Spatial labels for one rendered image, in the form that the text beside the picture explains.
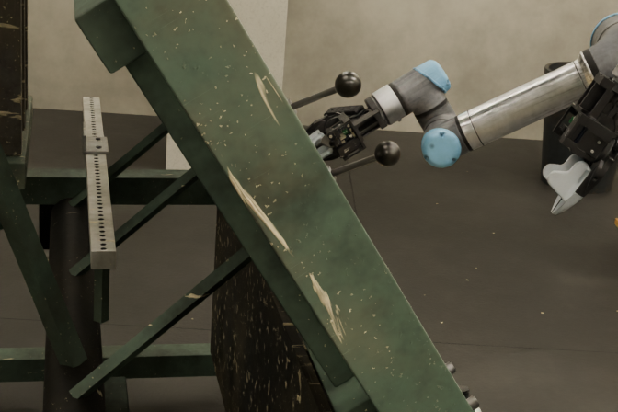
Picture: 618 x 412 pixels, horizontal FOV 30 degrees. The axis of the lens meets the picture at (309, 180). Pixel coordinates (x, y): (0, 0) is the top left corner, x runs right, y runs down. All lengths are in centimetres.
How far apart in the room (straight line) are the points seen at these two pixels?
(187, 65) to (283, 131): 14
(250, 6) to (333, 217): 445
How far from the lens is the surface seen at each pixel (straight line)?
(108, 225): 252
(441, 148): 222
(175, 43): 134
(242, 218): 155
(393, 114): 234
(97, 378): 242
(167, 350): 387
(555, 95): 222
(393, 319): 150
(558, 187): 173
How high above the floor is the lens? 188
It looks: 17 degrees down
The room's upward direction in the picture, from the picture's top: 4 degrees clockwise
